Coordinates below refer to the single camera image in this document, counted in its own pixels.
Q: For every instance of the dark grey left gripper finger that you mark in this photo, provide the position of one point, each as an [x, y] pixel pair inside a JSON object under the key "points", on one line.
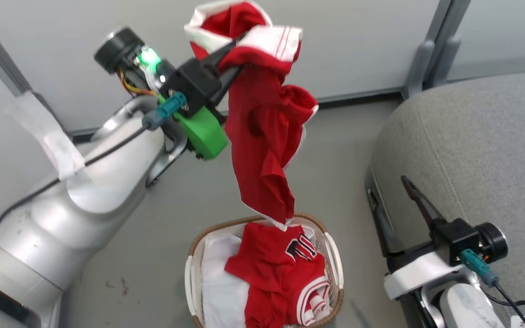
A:
{"points": [[229, 82], [226, 51]]}

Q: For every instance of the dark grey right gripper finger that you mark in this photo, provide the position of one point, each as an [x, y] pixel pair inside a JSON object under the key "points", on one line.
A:
{"points": [[422, 202]]}

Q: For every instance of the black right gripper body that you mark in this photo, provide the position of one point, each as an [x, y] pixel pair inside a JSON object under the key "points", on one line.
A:
{"points": [[456, 239]]}

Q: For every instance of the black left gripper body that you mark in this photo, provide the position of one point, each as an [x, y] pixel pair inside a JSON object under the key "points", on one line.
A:
{"points": [[194, 84]]}

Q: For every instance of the red white sports shorts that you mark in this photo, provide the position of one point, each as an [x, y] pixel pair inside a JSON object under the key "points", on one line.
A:
{"points": [[262, 136]]}

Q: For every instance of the red jersey with black logo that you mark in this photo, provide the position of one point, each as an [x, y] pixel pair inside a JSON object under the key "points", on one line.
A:
{"points": [[267, 273]]}

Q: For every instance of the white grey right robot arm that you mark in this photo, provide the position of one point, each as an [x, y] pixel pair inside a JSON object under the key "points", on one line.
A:
{"points": [[465, 310]]}

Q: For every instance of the white laundry basket brown rim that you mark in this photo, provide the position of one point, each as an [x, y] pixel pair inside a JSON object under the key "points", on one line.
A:
{"points": [[192, 282]]}

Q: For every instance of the white cloth in basket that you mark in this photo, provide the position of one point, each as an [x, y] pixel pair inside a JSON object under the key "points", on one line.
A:
{"points": [[221, 291]]}

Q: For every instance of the teal connector on white housing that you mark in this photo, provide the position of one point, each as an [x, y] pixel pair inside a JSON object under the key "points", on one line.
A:
{"points": [[476, 266]]}

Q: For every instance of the teal connector on green housing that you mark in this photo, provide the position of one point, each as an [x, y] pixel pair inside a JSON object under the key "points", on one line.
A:
{"points": [[167, 109]]}

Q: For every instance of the grey fabric sofa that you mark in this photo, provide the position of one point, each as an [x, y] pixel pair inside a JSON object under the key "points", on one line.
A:
{"points": [[472, 136]]}

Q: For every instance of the white tape strip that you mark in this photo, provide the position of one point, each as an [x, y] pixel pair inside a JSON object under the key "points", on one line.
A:
{"points": [[57, 146]]}

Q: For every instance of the green camera housing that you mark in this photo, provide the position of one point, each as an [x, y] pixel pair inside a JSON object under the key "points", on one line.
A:
{"points": [[203, 132]]}

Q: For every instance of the white camera housing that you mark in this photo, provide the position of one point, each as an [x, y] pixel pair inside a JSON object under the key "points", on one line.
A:
{"points": [[417, 273]]}

